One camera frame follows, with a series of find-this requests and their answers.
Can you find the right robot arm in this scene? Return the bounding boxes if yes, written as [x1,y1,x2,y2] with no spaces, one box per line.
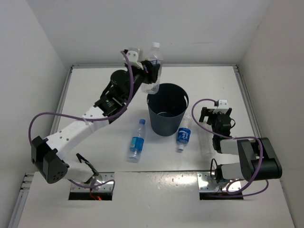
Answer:
[199,107,283,183]

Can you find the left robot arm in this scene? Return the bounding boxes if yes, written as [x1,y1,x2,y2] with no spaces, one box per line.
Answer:
[31,60,161,184]

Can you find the metal base plate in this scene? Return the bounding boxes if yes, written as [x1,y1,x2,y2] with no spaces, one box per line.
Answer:
[197,171,242,193]
[70,172,115,193]

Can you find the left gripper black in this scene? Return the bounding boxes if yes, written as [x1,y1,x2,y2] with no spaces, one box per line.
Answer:
[123,61,159,104]

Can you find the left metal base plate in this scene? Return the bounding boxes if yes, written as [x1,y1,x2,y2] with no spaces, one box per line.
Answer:
[70,172,115,193]

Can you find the clear bottle orange blue label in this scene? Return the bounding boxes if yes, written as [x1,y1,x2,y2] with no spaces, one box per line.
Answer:
[141,42,163,94]

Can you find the blue cap water bottle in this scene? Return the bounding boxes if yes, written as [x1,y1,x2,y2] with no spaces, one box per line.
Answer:
[127,119,146,162]

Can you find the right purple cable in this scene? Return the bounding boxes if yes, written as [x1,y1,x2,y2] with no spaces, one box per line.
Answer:
[191,98,269,197]

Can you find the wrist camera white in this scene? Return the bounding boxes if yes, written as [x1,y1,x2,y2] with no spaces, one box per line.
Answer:
[124,47,143,70]
[213,99,229,114]

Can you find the white cap blue label bottle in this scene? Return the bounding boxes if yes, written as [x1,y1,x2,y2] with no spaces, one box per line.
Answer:
[176,114,191,152]

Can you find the clear unlabelled plastic bottle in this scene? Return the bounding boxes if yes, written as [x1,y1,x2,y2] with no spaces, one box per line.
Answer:
[199,129,212,158]

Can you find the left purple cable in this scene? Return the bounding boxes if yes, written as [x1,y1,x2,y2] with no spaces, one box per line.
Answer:
[28,50,137,190]

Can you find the aluminium frame rail left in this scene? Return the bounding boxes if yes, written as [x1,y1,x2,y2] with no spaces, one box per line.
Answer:
[50,65,74,134]

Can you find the purple cable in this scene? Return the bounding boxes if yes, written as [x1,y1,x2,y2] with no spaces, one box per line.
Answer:
[28,50,137,190]
[191,98,269,197]

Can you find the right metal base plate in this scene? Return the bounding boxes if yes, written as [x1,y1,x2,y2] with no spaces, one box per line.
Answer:
[197,171,242,193]

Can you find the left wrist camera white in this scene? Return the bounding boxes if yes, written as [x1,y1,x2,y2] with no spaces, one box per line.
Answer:
[124,47,143,70]

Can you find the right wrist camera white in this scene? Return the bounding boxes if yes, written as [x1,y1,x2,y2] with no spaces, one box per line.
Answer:
[213,99,229,114]

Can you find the dark round waste bin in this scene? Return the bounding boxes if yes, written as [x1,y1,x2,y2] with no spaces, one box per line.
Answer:
[147,83,189,137]

